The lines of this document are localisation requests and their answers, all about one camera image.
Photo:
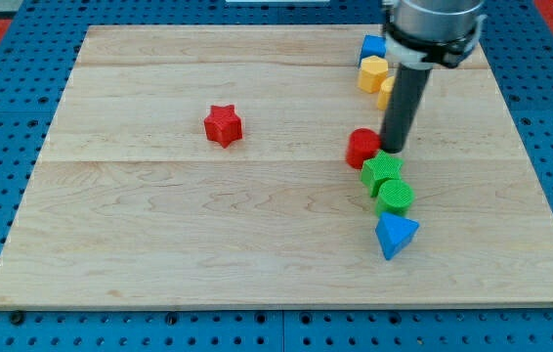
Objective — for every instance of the green star block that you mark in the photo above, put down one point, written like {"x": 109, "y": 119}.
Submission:
{"x": 379, "y": 169}

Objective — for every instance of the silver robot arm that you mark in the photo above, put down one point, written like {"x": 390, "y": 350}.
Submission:
{"x": 422, "y": 33}

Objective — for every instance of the red star block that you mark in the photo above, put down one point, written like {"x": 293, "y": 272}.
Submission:
{"x": 223, "y": 125}

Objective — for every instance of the red cylinder block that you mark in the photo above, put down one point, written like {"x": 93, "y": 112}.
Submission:
{"x": 363, "y": 144}

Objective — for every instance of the light wooden board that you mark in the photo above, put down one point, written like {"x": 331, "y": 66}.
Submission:
{"x": 131, "y": 207}

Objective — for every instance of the green cylinder block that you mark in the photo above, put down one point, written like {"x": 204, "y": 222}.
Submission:
{"x": 395, "y": 197}

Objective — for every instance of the blue triangle block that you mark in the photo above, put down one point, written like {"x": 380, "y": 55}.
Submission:
{"x": 394, "y": 233}

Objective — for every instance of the yellow cylinder block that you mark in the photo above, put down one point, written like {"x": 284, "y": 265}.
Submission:
{"x": 385, "y": 92}

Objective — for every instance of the yellow hexagon block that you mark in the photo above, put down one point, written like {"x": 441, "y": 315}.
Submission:
{"x": 373, "y": 71}

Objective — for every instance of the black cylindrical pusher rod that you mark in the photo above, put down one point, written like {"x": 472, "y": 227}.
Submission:
{"x": 403, "y": 105}

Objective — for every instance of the blue cube block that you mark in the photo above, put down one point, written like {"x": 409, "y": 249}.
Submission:
{"x": 372, "y": 45}

